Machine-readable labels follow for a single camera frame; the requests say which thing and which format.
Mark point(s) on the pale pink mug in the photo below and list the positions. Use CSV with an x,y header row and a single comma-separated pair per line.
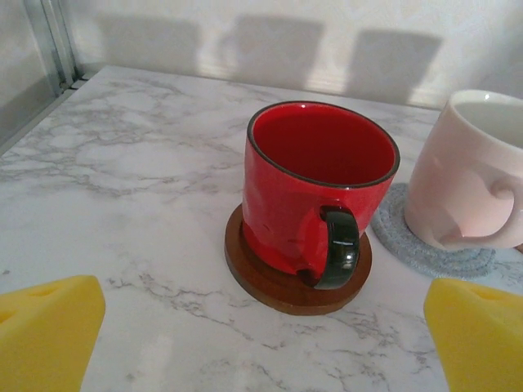
x,y
449,183

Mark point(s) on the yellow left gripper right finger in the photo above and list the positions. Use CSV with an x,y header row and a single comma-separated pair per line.
x,y
482,343

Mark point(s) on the brown wooden round coaster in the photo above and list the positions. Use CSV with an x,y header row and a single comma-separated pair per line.
x,y
265,294

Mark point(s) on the aluminium frame post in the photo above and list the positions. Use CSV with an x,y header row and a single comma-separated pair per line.
x,y
57,41

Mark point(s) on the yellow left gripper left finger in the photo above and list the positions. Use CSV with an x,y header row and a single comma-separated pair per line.
x,y
45,335

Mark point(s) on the grey table side rail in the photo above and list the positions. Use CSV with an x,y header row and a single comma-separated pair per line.
x,y
28,118

